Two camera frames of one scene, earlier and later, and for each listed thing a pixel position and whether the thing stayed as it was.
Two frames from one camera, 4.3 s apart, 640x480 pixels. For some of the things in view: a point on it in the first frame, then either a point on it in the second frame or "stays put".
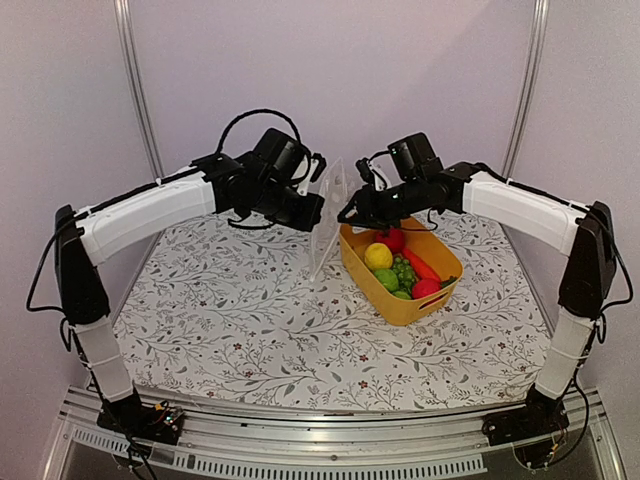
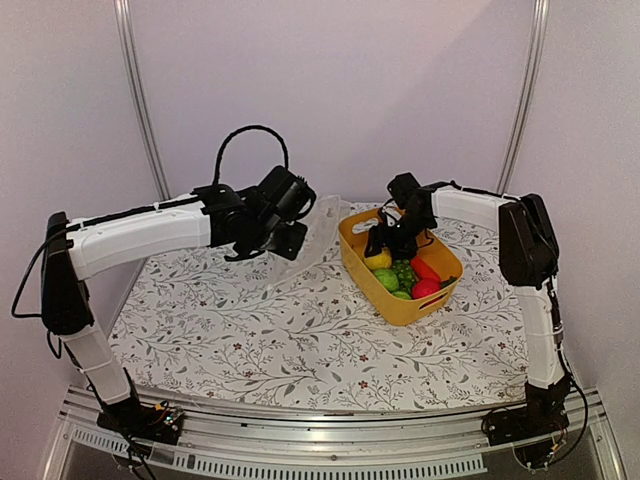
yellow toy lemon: [378, 256] stays put
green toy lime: [387, 278] stays put
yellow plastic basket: [353, 241] stays put
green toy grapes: [405, 274] stays put
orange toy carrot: [421, 268] stays put
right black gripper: [370, 213] -> [377, 238]
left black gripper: [307, 221] -> [293, 244]
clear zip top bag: [332, 214] -> [321, 246]
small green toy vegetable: [401, 295] stays put
